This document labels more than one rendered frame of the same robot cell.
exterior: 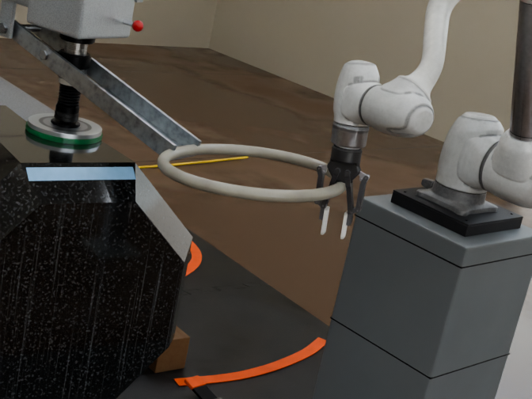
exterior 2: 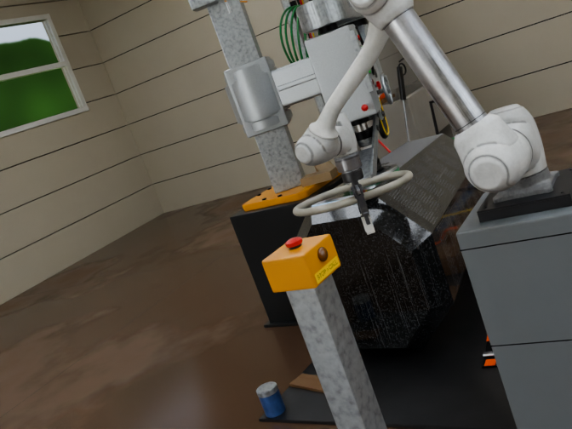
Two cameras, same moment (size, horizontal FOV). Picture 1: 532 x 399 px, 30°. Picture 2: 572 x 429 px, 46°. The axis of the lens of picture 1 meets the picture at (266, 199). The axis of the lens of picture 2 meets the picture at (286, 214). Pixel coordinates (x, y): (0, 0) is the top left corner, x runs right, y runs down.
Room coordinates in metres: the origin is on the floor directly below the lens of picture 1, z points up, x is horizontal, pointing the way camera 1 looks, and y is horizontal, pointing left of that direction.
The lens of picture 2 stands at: (1.67, -2.43, 1.45)
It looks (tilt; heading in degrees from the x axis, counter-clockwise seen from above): 11 degrees down; 79
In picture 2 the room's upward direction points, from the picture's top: 20 degrees counter-clockwise
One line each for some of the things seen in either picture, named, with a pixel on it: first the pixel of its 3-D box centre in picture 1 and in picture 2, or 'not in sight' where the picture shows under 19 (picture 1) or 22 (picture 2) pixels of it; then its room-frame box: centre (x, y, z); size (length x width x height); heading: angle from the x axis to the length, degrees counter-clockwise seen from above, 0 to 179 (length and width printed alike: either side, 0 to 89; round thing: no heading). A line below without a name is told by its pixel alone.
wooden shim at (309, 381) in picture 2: not in sight; (312, 382); (2.07, 0.53, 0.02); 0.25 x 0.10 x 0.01; 118
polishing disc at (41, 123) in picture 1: (65, 126); (376, 172); (2.73, 0.61, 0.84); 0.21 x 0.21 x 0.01
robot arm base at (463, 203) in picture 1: (453, 191); (525, 178); (2.80, -0.54, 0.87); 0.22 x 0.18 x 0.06; 46
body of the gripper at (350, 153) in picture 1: (344, 163); (354, 182); (2.37, -0.17, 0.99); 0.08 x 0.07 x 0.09; 76
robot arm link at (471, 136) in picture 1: (473, 150); (511, 140); (2.78, -0.56, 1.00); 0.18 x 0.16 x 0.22; 43
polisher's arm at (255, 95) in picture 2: not in sight; (288, 85); (2.68, 1.43, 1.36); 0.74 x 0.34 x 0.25; 147
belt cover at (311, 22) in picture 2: not in sight; (336, 15); (2.91, 0.92, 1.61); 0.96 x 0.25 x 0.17; 61
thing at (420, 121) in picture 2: not in sight; (412, 134); (4.32, 3.78, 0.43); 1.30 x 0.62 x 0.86; 46
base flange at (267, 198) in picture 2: not in sight; (292, 188); (2.51, 1.54, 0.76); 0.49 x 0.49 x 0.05; 41
